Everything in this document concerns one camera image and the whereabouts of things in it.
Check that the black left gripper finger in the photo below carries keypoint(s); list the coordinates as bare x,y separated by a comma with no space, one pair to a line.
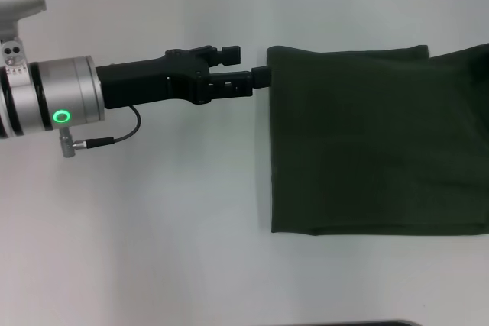
237,82
221,55

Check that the dark green FREE! t-shirt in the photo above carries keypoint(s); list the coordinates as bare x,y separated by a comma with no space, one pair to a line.
382,142

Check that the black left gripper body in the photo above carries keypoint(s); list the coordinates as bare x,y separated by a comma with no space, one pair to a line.
149,81

